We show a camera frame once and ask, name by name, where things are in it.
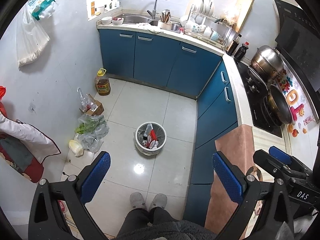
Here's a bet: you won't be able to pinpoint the metal dish rack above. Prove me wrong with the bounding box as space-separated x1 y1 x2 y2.
180 4 233 50

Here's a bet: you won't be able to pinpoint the dark bottle with red cap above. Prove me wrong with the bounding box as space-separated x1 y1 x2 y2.
233 42 250 61

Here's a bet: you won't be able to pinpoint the person's legs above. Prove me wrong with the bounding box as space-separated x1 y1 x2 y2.
116 206 181 240

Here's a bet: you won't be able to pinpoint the black gas stove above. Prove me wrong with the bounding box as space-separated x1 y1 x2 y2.
235 60 283 138

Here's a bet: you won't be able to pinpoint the chopstick holder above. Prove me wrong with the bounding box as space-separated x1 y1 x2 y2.
159 9 175 30

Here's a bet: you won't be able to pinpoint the plastic bag of greens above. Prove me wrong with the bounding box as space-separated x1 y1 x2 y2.
75 114 110 153

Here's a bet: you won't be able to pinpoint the steel sink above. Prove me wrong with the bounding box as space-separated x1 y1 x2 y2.
114 13 163 27

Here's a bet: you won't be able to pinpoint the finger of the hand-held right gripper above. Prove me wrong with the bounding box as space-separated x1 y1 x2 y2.
252 146 314 183

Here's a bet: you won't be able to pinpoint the colourful wall sticker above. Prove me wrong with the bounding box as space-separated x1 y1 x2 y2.
274 65 320 138

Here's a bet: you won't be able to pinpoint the steel pot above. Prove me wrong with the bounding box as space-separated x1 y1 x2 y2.
249 45 284 81

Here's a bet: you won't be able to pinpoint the wooden cutting board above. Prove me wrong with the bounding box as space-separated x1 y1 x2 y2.
234 0 255 33

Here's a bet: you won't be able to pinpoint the white trash bin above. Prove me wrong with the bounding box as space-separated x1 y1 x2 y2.
135 122 167 156

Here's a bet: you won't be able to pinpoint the green white tissue pack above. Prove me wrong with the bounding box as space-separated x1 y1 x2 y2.
27 0 56 21

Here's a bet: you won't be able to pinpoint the stack of white plates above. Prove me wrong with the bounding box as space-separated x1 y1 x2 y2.
193 0 216 16

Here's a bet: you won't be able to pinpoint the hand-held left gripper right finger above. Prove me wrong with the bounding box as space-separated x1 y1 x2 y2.
212 152 298 240

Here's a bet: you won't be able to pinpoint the clear plastic bag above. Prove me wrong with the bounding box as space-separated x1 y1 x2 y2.
77 87 97 112

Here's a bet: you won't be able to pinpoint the white dish cloth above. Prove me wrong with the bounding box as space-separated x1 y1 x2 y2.
136 22 164 34

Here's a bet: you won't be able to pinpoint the cooking oil bottle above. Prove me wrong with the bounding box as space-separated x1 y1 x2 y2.
94 68 111 96

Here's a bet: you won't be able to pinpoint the small cardboard box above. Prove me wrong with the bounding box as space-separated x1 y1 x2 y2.
79 94 105 117

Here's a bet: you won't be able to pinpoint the napa cabbage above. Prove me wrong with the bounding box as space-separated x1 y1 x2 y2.
68 140 84 158

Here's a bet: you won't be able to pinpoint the blue kitchen cabinet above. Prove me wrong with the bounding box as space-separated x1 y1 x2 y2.
98 29 224 99
184 61 239 227

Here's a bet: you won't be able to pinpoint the grey fleece robe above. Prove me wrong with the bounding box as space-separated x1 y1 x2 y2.
117 219 218 240

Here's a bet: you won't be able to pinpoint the cat print tablecloth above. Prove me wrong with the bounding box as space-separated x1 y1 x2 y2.
205 127 287 230

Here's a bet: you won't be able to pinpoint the dark soy sauce bottle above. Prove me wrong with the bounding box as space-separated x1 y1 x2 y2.
226 33 242 57

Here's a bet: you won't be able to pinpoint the chrome faucet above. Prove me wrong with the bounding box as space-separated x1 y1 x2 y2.
141 0 159 20

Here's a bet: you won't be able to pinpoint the dark wok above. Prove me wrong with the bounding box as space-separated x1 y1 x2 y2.
265 84 293 126

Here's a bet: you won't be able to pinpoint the grey slipper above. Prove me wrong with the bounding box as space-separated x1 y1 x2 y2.
130 192 148 211
149 193 168 211

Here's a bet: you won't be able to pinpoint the white plastic bag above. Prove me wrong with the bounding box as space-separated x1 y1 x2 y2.
16 9 51 68

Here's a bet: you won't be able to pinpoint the red white apron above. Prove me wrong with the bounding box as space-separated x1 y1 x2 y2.
0 85 62 184

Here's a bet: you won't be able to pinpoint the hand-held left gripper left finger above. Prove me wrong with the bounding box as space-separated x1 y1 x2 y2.
28 151 118 240

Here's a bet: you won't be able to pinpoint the black range hood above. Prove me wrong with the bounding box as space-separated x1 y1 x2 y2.
273 0 320 92

